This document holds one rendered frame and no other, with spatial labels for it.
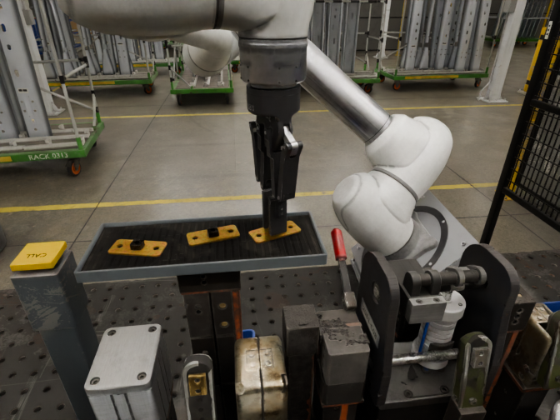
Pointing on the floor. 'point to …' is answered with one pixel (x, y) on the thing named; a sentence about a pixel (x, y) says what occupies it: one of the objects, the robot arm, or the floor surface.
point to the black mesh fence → (532, 137)
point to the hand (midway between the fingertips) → (274, 211)
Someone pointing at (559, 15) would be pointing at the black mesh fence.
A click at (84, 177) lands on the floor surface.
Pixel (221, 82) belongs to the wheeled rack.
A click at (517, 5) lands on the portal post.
